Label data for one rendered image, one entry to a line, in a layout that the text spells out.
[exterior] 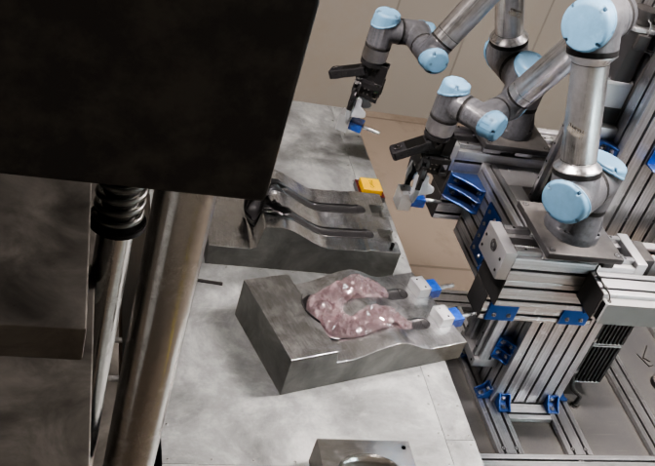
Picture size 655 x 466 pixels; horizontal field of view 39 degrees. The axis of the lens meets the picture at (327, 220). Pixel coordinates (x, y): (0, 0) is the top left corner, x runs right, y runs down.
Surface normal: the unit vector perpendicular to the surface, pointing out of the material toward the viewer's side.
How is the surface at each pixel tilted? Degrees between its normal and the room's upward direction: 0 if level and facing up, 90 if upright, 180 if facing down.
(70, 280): 0
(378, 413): 0
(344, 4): 90
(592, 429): 0
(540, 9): 90
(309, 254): 90
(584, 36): 83
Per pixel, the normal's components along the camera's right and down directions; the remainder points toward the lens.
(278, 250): 0.18, 0.61
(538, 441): 0.26, -0.78
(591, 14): -0.61, 0.22
